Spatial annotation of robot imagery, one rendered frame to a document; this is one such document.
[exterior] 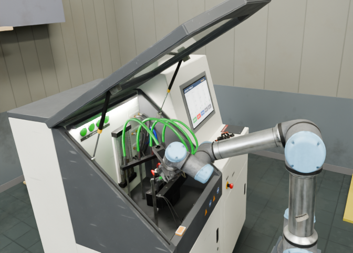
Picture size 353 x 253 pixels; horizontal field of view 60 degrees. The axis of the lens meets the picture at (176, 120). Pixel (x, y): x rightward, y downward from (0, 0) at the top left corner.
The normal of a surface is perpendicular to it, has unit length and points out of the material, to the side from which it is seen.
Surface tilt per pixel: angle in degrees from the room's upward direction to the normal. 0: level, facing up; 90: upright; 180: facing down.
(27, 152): 90
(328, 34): 90
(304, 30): 90
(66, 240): 90
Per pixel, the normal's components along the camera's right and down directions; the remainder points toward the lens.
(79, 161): -0.43, 0.35
